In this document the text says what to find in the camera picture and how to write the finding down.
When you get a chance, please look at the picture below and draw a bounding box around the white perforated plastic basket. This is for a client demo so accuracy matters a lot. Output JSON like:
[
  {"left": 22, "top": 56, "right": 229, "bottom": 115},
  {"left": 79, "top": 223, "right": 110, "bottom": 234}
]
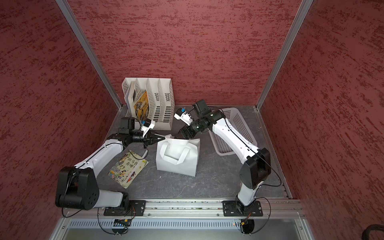
[{"left": 209, "top": 108, "right": 258, "bottom": 163}]

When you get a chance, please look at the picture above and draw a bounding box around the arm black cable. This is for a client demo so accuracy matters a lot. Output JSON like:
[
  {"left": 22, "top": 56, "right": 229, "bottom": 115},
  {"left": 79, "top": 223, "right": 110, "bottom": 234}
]
[
  {"left": 61, "top": 116, "right": 151, "bottom": 236},
  {"left": 209, "top": 106, "right": 283, "bottom": 235}
]

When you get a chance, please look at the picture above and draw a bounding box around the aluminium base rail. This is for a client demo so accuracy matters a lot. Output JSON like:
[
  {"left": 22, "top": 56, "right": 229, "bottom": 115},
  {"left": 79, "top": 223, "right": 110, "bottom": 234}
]
[{"left": 62, "top": 197, "right": 307, "bottom": 219}]

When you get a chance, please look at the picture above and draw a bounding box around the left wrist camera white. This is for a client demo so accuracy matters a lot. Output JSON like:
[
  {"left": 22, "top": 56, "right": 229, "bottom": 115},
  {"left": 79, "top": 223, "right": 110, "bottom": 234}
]
[{"left": 141, "top": 119, "right": 155, "bottom": 137}]

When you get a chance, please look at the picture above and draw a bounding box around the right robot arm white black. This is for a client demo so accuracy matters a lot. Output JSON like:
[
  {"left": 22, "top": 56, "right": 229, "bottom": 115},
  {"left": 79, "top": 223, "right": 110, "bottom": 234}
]
[{"left": 174, "top": 100, "right": 272, "bottom": 215}]

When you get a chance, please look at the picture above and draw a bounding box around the white booklet in organizer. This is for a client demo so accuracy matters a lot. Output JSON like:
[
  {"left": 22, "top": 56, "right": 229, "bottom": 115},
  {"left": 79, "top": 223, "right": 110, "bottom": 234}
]
[{"left": 125, "top": 81, "right": 136, "bottom": 118}]

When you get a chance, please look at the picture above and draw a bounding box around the white desktop file organizer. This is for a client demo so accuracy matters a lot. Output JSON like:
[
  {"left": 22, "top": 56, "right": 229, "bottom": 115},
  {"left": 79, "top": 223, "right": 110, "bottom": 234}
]
[{"left": 122, "top": 78, "right": 175, "bottom": 131}]

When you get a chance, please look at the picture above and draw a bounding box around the yellow book in organizer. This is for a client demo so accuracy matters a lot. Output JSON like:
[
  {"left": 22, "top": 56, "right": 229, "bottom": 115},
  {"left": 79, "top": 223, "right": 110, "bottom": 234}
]
[{"left": 134, "top": 91, "right": 150, "bottom": 121}]

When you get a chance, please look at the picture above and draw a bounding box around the aluminium corner post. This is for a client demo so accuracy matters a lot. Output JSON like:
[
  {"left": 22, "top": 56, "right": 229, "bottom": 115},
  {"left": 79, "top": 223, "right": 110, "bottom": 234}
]
[
  {"left": 56, "top": 0, "right": 123, "bottom": 110},
  {"left": 256, "top": 0, "right": 313, "bottom": 112}
]

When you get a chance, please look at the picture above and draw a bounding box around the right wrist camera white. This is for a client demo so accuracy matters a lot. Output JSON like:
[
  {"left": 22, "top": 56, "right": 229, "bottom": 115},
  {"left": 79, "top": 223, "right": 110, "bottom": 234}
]
[{"left": 174, "top": 108, "right": 194, "bottom": 126}]

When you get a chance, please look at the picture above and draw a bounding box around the colourful children's book on table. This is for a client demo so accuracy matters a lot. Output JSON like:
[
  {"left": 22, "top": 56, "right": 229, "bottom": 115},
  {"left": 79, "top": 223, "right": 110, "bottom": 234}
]
[{"left": 108, "top": 151, "right": 148, "bottom": 189}]

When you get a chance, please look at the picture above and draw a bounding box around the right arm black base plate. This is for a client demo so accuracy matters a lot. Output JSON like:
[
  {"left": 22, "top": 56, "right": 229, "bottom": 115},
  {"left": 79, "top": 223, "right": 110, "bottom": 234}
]
[{"left": 222, "top": 201, "right": 263, "bottom": 217}]

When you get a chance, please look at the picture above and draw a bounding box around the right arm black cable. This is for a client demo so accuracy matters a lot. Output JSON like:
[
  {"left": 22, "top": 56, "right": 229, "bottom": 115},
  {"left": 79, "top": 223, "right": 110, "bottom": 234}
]
[{"left": 209, "top": 106, "right": 283, "bottom": 235}]

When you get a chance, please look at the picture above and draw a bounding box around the left aluminium corner post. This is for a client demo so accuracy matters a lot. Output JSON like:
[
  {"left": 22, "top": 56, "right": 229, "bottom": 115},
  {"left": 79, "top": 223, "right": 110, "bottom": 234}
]
[{"left": 56, "top": 0, "right": 123, "bottom": 110}]

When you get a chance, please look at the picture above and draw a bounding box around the right aluminium corner post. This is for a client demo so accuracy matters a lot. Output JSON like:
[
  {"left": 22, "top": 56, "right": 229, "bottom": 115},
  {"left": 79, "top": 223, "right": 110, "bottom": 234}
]
[{"left": 256, "top": 0, "right": 313, "bottom": 112}]

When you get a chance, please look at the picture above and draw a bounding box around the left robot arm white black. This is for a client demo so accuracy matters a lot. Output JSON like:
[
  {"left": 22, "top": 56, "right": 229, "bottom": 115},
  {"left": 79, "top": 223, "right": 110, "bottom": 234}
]
[{"left": 55, "top": 117, "right": 165, "bottom": 213}]

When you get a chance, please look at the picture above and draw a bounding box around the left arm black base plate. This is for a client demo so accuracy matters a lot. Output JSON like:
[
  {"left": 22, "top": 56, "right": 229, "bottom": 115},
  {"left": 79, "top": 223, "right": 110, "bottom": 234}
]
[{"left": 103, "top": 200, "right": 147, "bottom": 217}]

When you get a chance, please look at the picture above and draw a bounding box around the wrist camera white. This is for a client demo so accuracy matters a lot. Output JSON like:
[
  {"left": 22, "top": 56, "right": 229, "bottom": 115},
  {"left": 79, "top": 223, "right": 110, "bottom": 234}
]
[
  {"left": 174, "top": 108, "right": 194, "bottom": 126},
  {"left": 141, "top": 119, "right": 155, "bottom": 137}
]

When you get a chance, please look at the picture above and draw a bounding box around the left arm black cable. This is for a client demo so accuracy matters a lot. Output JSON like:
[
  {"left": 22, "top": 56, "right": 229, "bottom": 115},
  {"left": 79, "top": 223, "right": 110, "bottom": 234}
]
[{"left": 61, "top": 116, "right": 151, "bottom": 236}]

